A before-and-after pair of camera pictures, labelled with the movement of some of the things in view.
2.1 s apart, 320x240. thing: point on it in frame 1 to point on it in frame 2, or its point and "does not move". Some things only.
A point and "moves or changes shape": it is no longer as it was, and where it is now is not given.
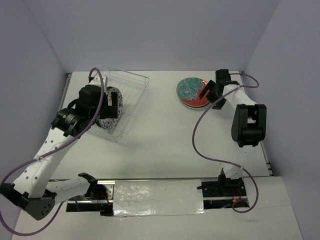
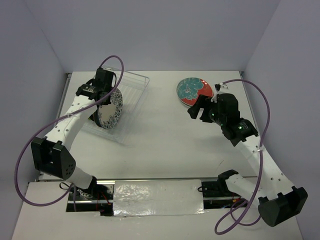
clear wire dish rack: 133,87 does not move
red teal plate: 189,91 does not move
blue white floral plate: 108,123 does not move
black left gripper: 109,111 to 108,102
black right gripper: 210,86 to 194,110
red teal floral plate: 194,107 moves or changes shape
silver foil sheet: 147,197 does not move
